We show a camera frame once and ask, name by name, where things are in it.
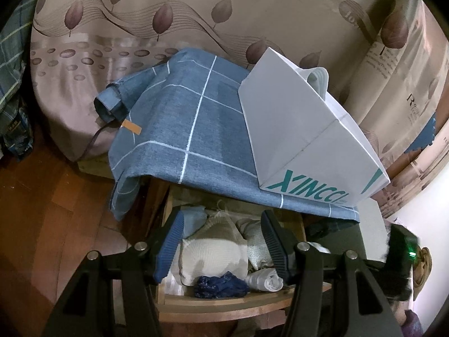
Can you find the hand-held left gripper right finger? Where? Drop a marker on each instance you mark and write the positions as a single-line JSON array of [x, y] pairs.
[[273, 242]]

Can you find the white grey garment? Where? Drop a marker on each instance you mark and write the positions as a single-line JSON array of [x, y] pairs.
[[315, 77]]

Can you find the white rolled cloth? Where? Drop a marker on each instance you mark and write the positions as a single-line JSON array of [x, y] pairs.
[[265, 279]]

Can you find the white knitted underwear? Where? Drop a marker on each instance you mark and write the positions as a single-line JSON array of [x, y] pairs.
[[217, 252]]

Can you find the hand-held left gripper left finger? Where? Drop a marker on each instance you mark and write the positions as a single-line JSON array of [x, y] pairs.
[[172, 242]]

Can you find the blue foam mat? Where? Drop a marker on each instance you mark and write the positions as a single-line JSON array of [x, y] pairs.
[[422, 137]]

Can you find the purple cloth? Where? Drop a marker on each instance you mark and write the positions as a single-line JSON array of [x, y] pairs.
[[412, 324]]

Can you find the beige mesh underwear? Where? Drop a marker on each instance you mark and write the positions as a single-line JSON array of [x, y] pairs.
[[217, 226]]

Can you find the light blue cloth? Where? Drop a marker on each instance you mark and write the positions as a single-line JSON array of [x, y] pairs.
[[191, 219]]

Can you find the tan hat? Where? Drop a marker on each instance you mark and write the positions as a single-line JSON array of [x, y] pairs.
[[424, 263]]

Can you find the white mesh cloth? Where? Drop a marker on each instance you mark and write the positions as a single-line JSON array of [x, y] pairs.
[[252, 238]]

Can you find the blue checked cloth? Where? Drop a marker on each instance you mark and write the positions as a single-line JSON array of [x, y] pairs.
[[196, 140]]

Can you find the plaid cloth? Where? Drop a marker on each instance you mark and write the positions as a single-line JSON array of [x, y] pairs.
[[10, 59]]

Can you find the wooden drawer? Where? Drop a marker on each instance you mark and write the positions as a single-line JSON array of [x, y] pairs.
[[224, 305]]

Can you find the leaf print curtain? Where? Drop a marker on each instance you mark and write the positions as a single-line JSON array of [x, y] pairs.
[[140, 24]]

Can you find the blue printed packet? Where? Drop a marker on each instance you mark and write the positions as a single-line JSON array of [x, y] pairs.
[[17, 137]]

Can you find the dark blue lace underwear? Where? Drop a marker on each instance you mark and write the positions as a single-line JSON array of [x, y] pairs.
[[219, 286]]

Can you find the white cardboard box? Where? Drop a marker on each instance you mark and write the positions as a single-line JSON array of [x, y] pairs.
[[298, 130]]

